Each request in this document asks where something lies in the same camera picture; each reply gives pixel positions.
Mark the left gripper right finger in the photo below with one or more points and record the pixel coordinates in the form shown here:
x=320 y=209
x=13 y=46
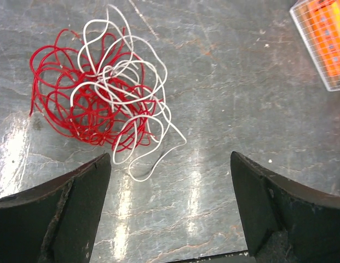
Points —
x=283 y=220

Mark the orange snack box front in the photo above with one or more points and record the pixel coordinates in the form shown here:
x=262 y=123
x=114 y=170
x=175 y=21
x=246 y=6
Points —
x=325 y=24

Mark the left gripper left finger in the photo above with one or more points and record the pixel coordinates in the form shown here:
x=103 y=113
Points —
x=56 y=221

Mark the white wire shelf rack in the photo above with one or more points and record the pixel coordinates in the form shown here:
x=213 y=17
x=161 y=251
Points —
x=301 y=17

